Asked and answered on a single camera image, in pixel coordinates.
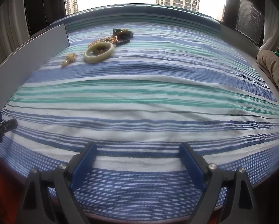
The blue green striped blanket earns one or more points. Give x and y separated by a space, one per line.
139 98

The white curtain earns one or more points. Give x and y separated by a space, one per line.
13 28
273 28

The beige twin tower building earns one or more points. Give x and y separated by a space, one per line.
223 12

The pale jade bangle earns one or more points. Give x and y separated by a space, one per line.
95 59

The dark window frame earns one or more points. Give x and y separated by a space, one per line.
46 4

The white box with brown bottom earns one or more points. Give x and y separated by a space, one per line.
25 63

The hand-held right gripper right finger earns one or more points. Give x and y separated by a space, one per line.
191 168

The grey window screen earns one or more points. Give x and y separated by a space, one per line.
249 18

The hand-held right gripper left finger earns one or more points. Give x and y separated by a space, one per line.
83 165

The small gold pendant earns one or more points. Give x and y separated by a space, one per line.
70 57

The small beige building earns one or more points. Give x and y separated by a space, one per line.
71 3

